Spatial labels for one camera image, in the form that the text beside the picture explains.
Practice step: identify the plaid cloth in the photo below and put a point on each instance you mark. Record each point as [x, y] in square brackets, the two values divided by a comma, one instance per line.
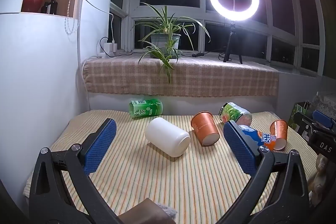
[197, 77]

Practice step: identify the green cardboard box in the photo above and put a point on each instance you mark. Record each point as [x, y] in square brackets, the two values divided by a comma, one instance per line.
[296, 115]

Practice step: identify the grey flower pot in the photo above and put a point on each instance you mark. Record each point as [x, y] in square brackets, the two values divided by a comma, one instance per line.
[157, 43]

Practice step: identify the green tea bottle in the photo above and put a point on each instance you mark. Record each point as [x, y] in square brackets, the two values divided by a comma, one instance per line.
[147, 108]

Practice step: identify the black bottle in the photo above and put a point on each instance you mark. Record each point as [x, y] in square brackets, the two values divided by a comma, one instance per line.
[53, 6]

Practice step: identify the white wall charger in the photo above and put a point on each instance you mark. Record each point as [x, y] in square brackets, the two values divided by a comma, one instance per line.
[110, 47]

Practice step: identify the small orange paper cup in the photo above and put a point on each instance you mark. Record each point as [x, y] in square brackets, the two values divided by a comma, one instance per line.
[279, 132]

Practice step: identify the green labelled drink can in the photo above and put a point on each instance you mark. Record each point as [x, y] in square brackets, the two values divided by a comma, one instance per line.
[233, 112]

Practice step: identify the striped tablecloth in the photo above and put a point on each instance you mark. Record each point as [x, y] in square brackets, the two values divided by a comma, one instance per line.
[183, 179]

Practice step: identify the brown cloth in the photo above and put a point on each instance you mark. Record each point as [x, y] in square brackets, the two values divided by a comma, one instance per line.
[144, 213]

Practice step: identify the black tripod stand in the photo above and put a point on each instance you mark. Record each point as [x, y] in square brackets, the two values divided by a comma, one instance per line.
[232, 35]

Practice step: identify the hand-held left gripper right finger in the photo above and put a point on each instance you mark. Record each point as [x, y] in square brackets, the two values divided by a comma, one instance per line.
[240, 148]

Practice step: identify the white plastic jar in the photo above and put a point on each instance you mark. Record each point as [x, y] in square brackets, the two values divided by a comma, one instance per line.
[168, 136]

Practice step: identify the large orange paper cup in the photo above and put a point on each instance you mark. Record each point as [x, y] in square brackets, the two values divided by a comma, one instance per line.
[203, 125]

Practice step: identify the blue and orange soda can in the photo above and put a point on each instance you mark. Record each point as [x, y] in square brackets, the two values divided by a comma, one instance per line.
[265, 138]

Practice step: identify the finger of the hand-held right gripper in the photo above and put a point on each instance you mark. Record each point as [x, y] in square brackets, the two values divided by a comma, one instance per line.
[323, 118]

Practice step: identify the spider plant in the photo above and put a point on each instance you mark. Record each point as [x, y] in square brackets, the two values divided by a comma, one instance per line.
[166, 27]

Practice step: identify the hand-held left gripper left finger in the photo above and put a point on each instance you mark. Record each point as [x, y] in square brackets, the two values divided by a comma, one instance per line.
[101, 145]

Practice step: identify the lace cloth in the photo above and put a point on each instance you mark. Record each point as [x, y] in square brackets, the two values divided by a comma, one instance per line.
[326, 103]

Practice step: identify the person's right hand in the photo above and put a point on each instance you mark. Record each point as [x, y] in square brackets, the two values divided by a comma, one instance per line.
[317, 179]

